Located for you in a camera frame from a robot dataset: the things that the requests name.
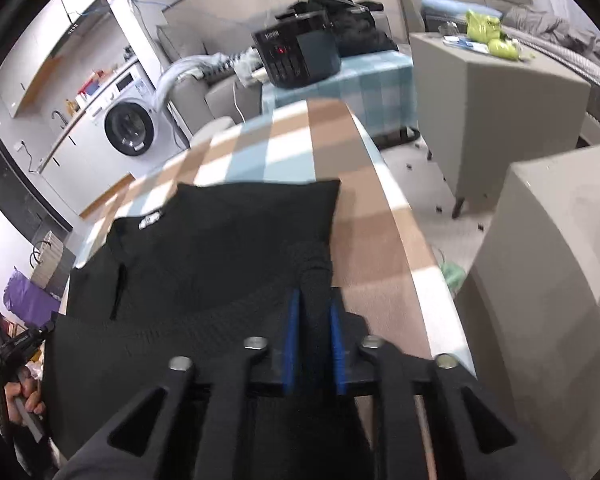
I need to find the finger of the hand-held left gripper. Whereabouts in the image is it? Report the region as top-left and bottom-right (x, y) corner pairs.
(30, 323), (56, 348)

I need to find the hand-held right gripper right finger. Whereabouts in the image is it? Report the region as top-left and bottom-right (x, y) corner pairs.
(328, 287), (573, 480)

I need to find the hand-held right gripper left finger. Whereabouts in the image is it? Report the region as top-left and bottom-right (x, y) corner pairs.
(67, 290), (301, 480)

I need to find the black ribbed sweater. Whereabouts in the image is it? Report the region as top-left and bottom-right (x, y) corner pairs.
(42, 180), (376, 480)

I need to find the grey white clothes pile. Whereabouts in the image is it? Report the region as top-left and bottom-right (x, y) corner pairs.
(157, 52), (258, 106)

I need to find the person's left hand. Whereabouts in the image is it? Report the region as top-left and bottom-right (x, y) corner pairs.
(5, 366), (46, 415)

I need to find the purple bag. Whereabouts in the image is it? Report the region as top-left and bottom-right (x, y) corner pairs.
(2, 269), (58, 328)

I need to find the wicker basket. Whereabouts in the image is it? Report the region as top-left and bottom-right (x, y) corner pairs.
(30, 230), (76, 296)

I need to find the green plastic bag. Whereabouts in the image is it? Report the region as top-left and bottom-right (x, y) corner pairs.
(440, 260), (466, 291)

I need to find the black glossy cabinet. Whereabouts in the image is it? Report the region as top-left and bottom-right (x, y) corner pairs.
(0, 107), (73, 241)

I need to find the white counter cabinet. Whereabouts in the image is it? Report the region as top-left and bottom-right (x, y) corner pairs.
(37, 105), (136, 211)

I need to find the white washing machine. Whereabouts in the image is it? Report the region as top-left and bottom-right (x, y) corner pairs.
(87, 57), (191, 171)

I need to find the teal checkered cloth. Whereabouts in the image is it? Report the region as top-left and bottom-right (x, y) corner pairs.
(261, 51), (415, 136)

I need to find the black electric pressure cooker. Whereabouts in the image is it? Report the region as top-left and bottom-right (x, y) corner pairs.
(251, 10), (342, 90)

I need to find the green plush toy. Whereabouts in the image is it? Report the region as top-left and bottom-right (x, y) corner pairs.
(466, 10), (523, 61)

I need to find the blue striped cushion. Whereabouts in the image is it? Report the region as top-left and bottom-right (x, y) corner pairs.
(422, 0), (501, 31)

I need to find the grey blanket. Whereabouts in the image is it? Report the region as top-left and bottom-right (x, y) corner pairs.
(500, 5), (600, 66)

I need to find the white wall cabinet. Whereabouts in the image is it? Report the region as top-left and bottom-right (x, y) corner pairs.
(0, 0), (116, 118)

